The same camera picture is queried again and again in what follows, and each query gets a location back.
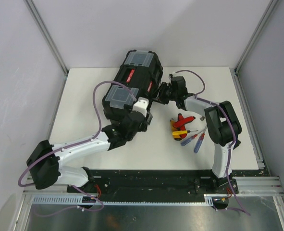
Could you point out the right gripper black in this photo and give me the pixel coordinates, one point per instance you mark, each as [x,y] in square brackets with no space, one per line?
[160,96]

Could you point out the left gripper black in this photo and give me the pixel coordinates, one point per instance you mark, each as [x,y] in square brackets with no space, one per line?
[143,127]

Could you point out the black plastic toolbox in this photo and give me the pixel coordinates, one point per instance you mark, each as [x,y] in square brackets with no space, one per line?
[141,73]

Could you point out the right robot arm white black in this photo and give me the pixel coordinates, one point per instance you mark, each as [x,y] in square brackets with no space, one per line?
[221,120]

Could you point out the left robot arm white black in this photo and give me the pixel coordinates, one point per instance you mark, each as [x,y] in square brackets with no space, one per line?
[48,162]

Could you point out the blue screwdriver left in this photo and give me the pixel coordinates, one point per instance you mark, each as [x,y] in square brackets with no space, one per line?
[189,139]

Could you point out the blue screwdriver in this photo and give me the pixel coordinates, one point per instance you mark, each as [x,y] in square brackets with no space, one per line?
[199,142]
[189,139]

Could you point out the blue screwdriver right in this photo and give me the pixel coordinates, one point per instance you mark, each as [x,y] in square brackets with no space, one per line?
[199,142]

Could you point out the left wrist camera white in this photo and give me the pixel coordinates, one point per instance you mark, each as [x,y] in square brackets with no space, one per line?
[141,106]

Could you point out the red handled pliers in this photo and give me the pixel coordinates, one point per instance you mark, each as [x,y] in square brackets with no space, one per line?
[182,121]

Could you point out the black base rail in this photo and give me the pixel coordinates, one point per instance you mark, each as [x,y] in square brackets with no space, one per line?
[156,185]

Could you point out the grey slotted cable duct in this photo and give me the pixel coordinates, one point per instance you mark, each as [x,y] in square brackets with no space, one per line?
[84,200]

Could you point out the right aluminium frame post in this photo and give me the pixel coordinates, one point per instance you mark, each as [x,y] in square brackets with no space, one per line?
[268,13]

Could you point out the aluminium frame post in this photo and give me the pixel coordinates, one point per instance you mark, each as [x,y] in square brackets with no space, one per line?
[268,13]
[46,35]

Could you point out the left aluminium frame post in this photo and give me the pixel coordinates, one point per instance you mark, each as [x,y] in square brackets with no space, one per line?
[46,35]

